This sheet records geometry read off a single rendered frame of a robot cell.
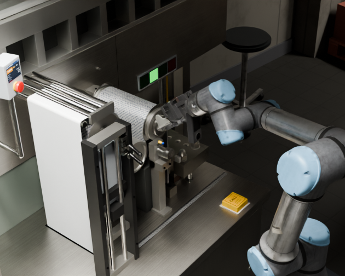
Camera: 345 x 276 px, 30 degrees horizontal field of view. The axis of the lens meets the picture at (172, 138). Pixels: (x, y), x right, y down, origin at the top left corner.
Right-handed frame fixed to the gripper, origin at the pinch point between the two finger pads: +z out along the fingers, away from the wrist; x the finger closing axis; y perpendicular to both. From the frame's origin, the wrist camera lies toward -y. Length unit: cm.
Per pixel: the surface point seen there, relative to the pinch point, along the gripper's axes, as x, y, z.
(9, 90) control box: 55, 32, -21
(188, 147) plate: -22.8, -13.2, 19.3
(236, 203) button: -16.2, -38.9, 5.0
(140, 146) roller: 6.8, -1.2, 6.8
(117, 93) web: -1.7, 18.5, 13.3
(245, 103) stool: -202, -31, 144
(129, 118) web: 3.8, 9.0, 7.8
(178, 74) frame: -79, 12, 61
